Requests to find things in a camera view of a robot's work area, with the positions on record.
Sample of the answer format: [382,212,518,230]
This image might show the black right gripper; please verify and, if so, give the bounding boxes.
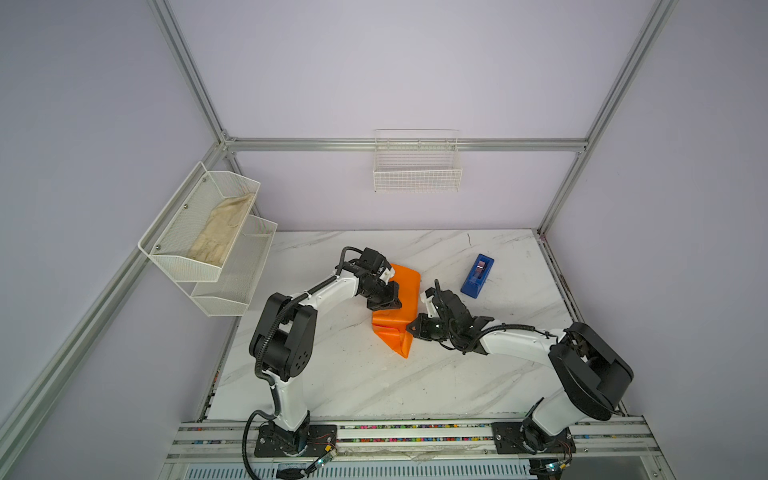
[403,314,457,340]

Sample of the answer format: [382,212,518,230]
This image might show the orange wrapping paper sheet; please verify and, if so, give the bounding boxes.
[372,264,421,359]

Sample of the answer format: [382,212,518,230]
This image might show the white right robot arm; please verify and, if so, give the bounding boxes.
[406,314,634,452]

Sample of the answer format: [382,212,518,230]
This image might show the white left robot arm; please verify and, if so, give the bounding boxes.
[249,268,401,432]

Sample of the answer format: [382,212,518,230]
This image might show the blue tape dispenser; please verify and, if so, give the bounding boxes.
[461,254,495,298]

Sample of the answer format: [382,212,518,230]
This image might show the white mesh lower shelf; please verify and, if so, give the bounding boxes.
[191,215,277,317]

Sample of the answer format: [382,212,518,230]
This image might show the white mesh shelf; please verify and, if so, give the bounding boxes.
[138,163,260,283]
[191,215,277,317]

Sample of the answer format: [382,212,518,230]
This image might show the beige cloth in shelf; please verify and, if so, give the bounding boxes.
[187,193,255,267]

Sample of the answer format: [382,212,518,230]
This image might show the white mesh upper shelf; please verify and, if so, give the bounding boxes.
[138,163,260,283]

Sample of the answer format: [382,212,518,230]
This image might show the black corrugated cable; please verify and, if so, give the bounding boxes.
[241,245,367,480]

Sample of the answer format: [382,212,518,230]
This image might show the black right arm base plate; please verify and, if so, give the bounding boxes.
[491,422,575,455]

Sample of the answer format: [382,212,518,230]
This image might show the white wire wall basket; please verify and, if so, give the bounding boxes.
[373,129,463,193]

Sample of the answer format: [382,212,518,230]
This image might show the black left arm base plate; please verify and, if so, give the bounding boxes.
[253,422,338,458]

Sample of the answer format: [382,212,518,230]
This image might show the aluminium front rail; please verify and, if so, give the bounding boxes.
[165,416,662,463]

